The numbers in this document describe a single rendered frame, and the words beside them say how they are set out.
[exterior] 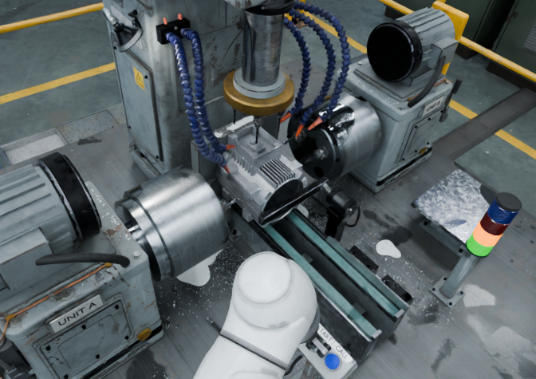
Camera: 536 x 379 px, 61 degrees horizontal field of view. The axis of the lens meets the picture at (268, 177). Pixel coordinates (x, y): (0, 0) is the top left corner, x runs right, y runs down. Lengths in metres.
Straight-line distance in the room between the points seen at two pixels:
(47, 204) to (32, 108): 2.60
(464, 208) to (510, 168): 1.83
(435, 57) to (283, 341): 1.12
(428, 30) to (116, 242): 1.08
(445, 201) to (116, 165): 1.14
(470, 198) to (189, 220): 0.95
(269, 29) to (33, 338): 0.79
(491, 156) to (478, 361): 2.17
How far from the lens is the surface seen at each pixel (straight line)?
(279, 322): 0.59
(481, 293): 1.56
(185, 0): 1.16
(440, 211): 1.55
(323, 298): 1.24
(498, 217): 1.22
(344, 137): 1.36
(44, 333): 1.04
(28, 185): 0.93
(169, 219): 1.08
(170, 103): 1.27
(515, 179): 3.34
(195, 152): 1.27
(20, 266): 0.90
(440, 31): 1.58
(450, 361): 1.41
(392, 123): 1.49
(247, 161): 1.25
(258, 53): 1.07
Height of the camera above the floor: 1.98
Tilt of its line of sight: 45 degrees down
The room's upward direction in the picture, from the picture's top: 6 degrees clockwise
